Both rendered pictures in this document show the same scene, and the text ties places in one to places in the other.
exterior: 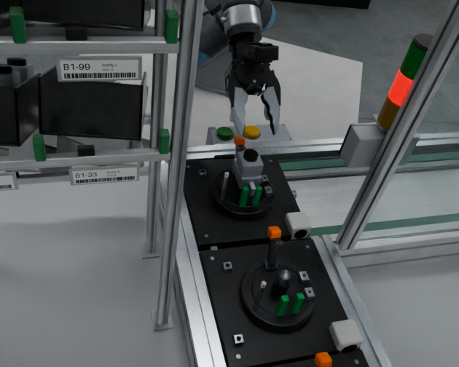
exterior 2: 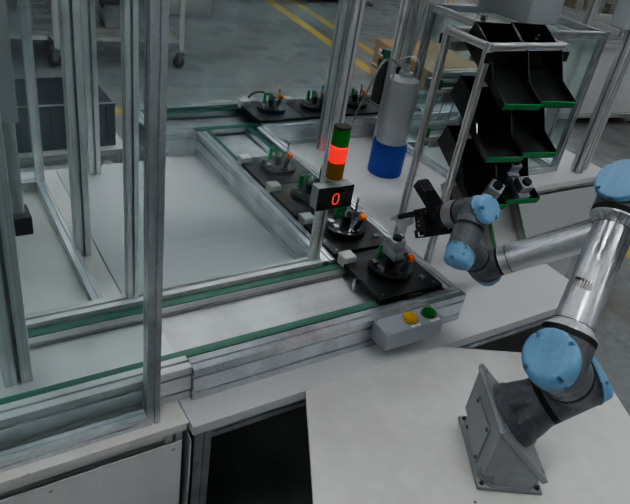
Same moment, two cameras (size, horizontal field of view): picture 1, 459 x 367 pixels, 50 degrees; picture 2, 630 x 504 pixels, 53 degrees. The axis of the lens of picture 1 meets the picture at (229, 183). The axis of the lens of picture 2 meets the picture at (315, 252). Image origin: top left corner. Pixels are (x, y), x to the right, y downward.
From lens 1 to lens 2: 2.42 m
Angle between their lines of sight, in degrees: 102
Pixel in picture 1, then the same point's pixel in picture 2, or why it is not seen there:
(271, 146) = (388, 311)
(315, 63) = not seen: outside the picture
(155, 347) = not seen: hidden behind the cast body
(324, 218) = (325, 288)
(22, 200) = (512, 292)
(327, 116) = (345, 421)
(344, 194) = (314, 306)
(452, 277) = not seen: hidden behind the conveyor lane
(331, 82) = (356, 490)
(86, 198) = (482, 299)
